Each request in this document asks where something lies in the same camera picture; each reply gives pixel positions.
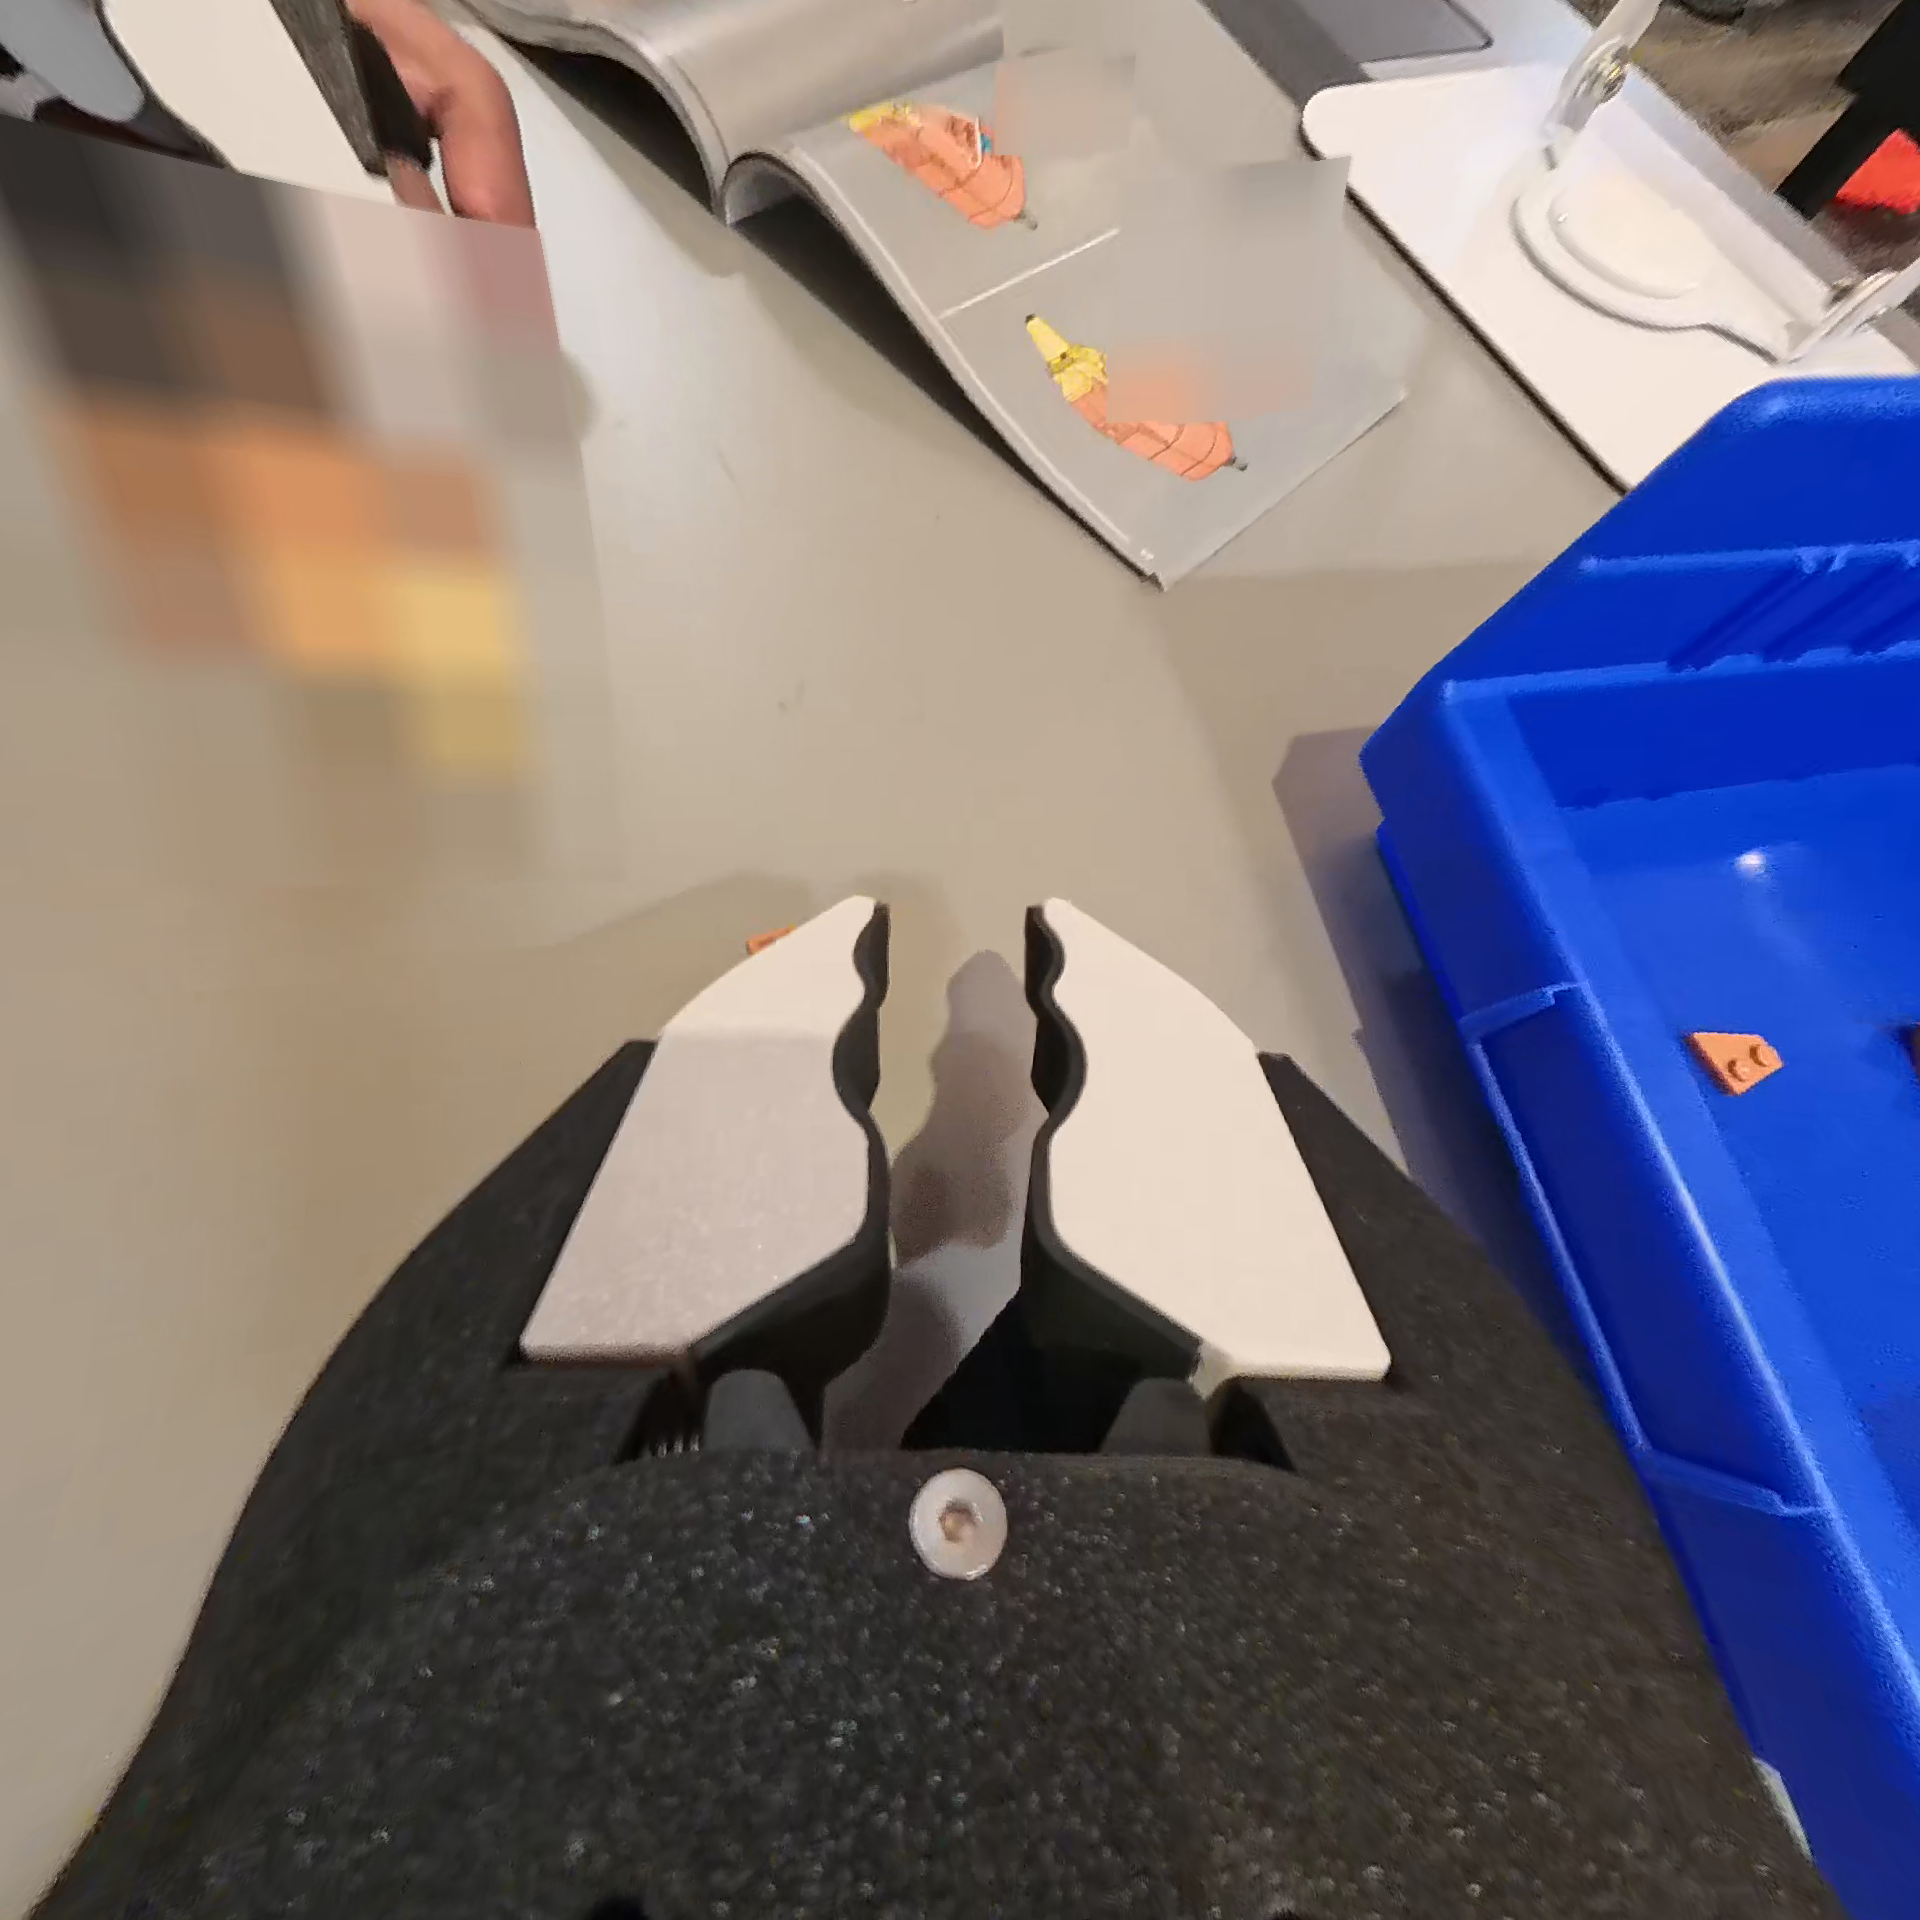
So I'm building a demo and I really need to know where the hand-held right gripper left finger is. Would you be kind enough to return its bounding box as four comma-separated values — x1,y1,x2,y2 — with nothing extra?
520,895,896,1366

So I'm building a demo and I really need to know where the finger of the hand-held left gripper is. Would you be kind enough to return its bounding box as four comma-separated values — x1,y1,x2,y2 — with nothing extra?
97,0,396,200

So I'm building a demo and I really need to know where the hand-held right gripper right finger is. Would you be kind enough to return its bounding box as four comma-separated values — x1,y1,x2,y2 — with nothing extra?
1024,895,1397,1384

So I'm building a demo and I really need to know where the blue plastic bin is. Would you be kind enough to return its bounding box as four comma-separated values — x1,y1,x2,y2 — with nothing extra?
1358,375,1920,1920

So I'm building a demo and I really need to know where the grey desk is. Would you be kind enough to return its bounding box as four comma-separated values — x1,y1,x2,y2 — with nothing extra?
0,0,1637,1920

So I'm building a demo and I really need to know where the grey instruction booklet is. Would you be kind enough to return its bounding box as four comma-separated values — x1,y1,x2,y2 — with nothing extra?
451,0,1412,589

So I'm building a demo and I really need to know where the dark laptop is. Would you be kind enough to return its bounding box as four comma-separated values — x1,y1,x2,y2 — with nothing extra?
1201,0,1496,84

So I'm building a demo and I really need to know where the white board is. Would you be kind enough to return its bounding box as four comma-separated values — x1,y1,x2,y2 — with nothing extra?
1300,59,1920,494

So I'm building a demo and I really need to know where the red object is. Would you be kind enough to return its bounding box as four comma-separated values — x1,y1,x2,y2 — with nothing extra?
1833,127,1920,220

